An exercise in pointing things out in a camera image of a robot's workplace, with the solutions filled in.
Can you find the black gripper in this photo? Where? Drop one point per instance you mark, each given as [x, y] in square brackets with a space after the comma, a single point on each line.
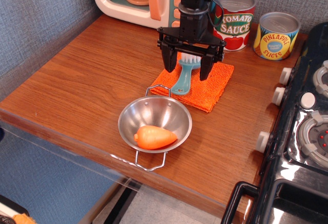
[191, 36]

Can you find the blue dish brush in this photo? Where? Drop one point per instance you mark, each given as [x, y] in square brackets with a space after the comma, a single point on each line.
[188, 63]

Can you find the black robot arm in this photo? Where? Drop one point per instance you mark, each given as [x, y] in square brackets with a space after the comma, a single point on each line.
[197, 4]

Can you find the orange folded towel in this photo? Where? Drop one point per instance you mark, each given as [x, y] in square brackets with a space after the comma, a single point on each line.
[202, 95]

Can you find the toy microwave oven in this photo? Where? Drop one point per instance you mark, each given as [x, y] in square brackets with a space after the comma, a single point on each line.
[149, 13]

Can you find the tomato sauce can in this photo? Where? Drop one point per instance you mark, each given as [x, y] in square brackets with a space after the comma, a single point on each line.
[233, 19]

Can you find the orange plastic carrot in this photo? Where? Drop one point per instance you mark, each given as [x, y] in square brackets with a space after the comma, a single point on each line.
[153, 137]

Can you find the pineapple slices can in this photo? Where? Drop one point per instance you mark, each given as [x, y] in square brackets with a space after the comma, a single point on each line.
[276, 35]

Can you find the black toy stove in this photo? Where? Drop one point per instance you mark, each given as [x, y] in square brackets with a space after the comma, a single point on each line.
[293, 174]

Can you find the orange plush object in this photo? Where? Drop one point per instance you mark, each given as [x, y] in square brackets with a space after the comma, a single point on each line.
[17, 219]

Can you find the steel bowl with handles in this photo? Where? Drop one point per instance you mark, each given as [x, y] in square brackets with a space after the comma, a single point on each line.
[157, 109]

